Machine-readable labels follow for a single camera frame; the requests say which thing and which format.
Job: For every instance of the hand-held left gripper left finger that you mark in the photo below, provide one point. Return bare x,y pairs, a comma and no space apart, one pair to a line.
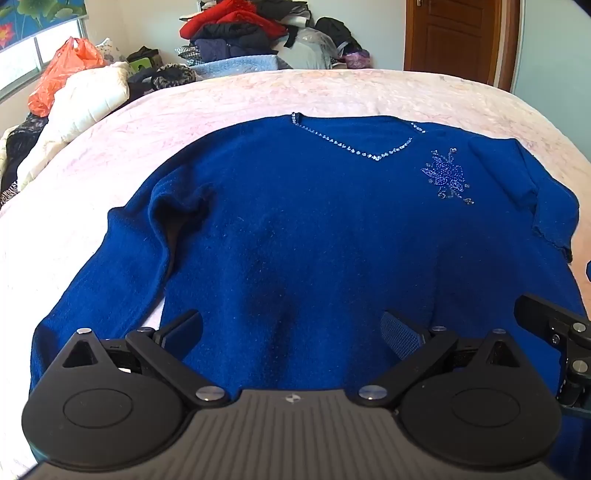
184,325

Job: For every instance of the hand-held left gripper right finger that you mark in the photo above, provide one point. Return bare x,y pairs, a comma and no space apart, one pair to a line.
398,336

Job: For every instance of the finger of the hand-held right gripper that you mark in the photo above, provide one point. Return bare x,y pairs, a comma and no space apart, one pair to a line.
554,318

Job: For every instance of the blue beaded sweater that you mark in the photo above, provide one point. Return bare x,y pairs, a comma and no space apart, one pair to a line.
300,221

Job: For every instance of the dark patterned clothes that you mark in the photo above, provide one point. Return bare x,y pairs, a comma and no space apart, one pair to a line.
21,152

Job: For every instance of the pink bed blanket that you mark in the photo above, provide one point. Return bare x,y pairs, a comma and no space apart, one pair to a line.
194,110

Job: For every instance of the white quilted jacket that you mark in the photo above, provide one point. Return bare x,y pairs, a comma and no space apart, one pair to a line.
87,101

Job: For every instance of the leopard print cloth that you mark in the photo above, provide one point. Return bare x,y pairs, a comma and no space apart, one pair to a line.
171,76

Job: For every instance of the pale wardrobe sliding door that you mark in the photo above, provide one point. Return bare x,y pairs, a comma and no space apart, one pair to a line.
558,55

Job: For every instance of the light blue quilted blanket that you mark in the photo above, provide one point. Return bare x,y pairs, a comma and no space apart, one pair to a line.
240,67

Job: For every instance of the dark bag with green box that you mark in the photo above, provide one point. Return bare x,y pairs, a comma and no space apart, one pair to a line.
144,61

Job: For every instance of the purple cloth bundle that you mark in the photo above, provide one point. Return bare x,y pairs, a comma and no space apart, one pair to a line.
358,60

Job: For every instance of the floral pillow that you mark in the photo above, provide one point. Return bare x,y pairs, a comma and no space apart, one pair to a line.
112,51

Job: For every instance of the orange plastic bag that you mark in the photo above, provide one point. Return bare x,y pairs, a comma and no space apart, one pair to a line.
60,69

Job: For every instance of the dark navy clothing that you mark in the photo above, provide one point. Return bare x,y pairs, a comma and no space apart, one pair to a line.
231,44

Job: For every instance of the brown wooden door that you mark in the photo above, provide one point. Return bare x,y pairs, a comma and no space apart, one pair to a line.
455,41

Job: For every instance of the grey bedding in plastic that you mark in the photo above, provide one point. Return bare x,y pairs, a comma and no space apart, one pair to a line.
307,48

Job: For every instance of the window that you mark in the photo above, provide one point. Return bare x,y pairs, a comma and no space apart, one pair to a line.
27,60

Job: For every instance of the red sweater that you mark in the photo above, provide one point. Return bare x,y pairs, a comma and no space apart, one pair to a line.
221,16

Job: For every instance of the black bag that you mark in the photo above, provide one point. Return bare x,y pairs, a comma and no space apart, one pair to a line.
334,30

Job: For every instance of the lotus print blind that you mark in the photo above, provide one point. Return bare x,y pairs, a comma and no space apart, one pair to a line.
32,18

